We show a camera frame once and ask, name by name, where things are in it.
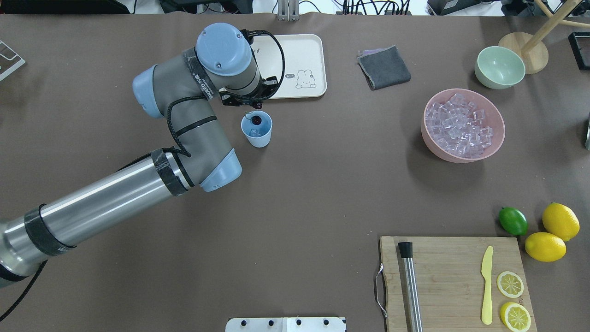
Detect grey folded cloth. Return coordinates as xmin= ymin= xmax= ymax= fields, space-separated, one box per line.
xmin=357 ymin=45 xmax=411 ymax=90

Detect dark cherries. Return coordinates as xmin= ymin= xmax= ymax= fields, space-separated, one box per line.
xmin=244 ymin=112 xmax=263 ymax=126

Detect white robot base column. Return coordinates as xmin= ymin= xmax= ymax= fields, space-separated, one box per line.
xmin=225 ymin=316 xmax=347 ymax=332

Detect clear ice cubes pile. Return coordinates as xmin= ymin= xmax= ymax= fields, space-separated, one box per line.
xmin=424 ymin=92 xmax=495 ymax=159

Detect wooden cutting board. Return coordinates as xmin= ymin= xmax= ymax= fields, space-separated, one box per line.
xmin=379 ymin=236 xmax=537 ymax=332

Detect cream plastic tray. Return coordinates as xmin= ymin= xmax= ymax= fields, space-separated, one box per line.
xmin=251 ymin=34 xmax=327 ymax=99

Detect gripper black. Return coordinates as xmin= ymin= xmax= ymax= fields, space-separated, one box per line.
xmin=219 ymin=76 xmax=280 ymax=109

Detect mint green bowl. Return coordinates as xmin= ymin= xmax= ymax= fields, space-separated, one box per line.
xmin=474 ymin=46 xmax=525 ymax=89

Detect yellow lemon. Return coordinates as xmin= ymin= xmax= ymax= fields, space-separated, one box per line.
xmin=542 ymin=202 xmax=581 ymax=242
xmin=525 ymin=232 xmax=566 ymax=262

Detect green lime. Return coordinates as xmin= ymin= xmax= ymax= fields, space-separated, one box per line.
xmin=499 ymin=207 xmax=528 ymax=236

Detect metal muddler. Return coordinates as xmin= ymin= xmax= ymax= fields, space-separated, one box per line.
xmin=398 ymin=241 xmax=423 ymax=332

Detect yellow plastic knife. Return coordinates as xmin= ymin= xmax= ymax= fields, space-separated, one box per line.
xmin=481 ymin=246 xmax=494 ymax=326

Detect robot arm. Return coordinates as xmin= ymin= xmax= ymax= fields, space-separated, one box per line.
xmin=0 ymin=23 xmax=283 ymax=287

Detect lemon slice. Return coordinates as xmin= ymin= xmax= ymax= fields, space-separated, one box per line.
xmin=500 ymin=302 xmax=532 ymax=332
xmin=496 ymin=271 xmax=525 ymax=299

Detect aluminium frame post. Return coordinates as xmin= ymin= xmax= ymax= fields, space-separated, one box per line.
xmin=277 ymin=0 xmax=300 ymax=22

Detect pink bowl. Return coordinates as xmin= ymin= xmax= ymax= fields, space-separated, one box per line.
xmin=421 ymin=89 xmax=505 ymax=163

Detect wooden cup stand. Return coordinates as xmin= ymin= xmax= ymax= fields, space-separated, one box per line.
xmin=498 ymin=0 xmax=589 ymax=74

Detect light blue plastic cup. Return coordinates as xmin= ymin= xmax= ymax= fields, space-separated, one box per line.
xmin=241 ymin=111 xmax=273 ymax=148

